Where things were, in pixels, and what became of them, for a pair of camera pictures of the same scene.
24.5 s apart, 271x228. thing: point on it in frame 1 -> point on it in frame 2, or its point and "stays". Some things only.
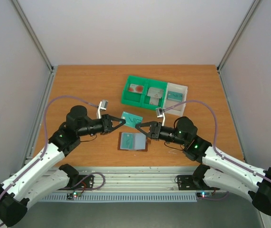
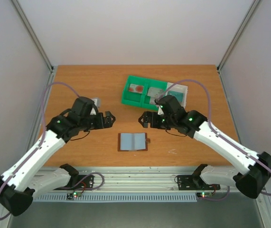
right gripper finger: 152,123 -> 144,115
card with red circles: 135,88 stays
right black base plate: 186,182 stays
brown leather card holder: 137,141 stays
